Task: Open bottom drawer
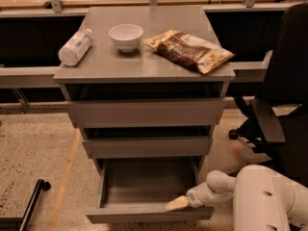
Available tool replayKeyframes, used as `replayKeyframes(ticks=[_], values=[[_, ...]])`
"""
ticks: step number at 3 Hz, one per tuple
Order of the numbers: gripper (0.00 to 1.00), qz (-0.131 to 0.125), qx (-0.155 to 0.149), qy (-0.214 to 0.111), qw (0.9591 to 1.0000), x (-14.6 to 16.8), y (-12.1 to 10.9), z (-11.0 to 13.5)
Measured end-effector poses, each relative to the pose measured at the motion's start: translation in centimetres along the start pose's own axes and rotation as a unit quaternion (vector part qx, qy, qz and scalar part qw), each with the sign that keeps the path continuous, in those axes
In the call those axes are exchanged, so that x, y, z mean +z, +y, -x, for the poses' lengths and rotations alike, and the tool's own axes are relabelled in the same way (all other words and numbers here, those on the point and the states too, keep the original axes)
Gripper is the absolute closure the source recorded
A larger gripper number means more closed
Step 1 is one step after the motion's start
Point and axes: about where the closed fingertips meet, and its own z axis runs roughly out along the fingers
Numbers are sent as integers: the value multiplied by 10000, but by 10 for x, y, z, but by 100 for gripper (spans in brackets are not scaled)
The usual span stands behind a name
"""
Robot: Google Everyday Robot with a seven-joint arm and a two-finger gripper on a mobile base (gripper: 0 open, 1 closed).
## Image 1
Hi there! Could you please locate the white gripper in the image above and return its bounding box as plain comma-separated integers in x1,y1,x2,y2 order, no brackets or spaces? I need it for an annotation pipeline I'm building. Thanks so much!
166,182,212,211

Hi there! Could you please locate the grey bottom drawer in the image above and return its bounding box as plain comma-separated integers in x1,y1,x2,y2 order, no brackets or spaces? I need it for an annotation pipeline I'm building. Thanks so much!
87,157,214,223

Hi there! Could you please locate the grey drawer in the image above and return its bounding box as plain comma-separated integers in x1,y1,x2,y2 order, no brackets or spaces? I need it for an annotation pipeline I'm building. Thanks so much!
87,157,214,223
68,98,224,128
83,136,213,159

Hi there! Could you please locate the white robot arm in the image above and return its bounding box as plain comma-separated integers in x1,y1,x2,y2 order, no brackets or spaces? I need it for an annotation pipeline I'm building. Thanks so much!
166,165,308,231

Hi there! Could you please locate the grey middle drawer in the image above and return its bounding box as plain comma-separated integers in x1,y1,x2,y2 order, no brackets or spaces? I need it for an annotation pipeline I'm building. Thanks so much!
83,136,213,159

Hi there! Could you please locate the grey top drawer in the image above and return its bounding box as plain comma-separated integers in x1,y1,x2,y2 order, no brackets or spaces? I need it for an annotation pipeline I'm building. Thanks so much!
68,98,224,128

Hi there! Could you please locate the grey drawer cabinet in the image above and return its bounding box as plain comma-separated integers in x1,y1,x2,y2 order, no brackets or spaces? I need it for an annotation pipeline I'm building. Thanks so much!
52,5,236,185

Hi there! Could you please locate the black office chair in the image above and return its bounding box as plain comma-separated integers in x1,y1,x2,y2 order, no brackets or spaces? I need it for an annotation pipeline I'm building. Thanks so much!
229,2,308,186

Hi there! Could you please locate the brown yellow snack bag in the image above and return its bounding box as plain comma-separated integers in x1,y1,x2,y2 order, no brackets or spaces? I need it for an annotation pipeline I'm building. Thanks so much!
144,30,234,74

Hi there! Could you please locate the white bowl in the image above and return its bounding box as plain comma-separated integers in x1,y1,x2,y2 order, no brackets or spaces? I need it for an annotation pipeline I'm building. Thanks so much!
109,24,143,52

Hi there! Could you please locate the black metal stand leg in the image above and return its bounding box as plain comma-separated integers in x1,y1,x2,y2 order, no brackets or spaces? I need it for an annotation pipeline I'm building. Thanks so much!
0,179,51,231

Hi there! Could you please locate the clear plastic bottle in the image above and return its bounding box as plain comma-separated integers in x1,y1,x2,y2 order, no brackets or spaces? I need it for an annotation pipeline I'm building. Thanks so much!
59,29,92,66

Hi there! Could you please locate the grey metal rail frame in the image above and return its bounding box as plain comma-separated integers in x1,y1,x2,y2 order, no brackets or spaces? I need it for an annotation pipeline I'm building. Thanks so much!
0,0,306,108

